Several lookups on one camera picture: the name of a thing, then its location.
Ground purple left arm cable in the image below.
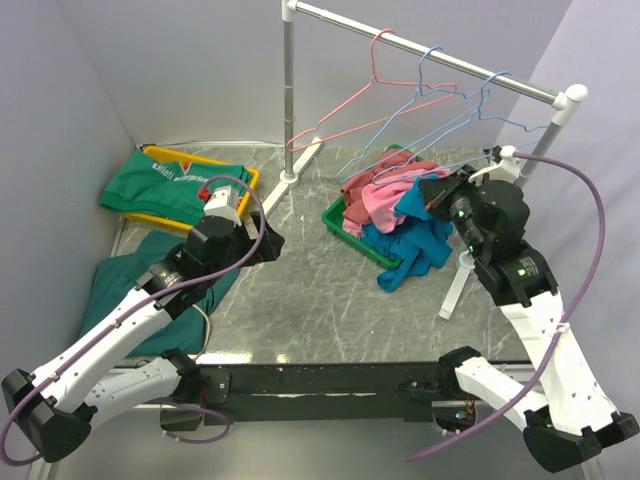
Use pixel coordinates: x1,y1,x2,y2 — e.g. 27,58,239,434
0,174,266,465

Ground pink t shirt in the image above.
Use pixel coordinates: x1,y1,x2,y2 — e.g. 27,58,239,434
358,168,450,234

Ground maroon t shirt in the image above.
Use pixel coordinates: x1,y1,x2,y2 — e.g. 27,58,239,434
341,148,439,239

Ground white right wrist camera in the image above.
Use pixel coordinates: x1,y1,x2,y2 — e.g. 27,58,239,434
468,145,521,186

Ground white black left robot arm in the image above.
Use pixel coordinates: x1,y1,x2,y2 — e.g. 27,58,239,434
1,211,285,463

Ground yellow plastic tray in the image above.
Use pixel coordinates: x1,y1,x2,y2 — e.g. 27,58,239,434
115,145,260,232

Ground pink wire hanger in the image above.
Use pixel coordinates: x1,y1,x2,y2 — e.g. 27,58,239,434
285,28,455,152

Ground dark green shorts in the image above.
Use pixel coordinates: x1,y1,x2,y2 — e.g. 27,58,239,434
79,231,239,358

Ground blue wire hanger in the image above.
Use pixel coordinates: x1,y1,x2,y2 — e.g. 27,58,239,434
336,46,491,183
372,70,546,184

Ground blue wire hanger middle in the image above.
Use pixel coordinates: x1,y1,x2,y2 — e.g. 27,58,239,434
336,46,491,183

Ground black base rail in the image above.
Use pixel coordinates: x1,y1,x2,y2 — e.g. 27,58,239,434
169,361,469,423

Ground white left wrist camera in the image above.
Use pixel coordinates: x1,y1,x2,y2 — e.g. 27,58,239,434
198,186,241,225

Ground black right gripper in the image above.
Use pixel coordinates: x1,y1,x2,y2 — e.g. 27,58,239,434
418,164,490,259

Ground silver white clothes rack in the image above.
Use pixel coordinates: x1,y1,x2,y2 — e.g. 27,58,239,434
249,0,590,320

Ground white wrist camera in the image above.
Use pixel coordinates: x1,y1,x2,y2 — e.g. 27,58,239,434
198,186,241,225
468,145,521,186

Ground green plastic tray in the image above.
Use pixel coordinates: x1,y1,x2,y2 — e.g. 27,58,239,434
322,144,438,269

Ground teal blue t shirt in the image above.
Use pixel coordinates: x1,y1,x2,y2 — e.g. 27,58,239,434
365,180,453,293

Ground blue wire hanger right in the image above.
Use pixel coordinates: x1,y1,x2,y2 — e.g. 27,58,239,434
372,70,546,184

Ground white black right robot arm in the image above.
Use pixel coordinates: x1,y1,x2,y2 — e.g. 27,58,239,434
419,167,639,473

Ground green printed t shirt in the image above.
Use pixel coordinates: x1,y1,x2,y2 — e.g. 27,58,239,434
100,150,257,226

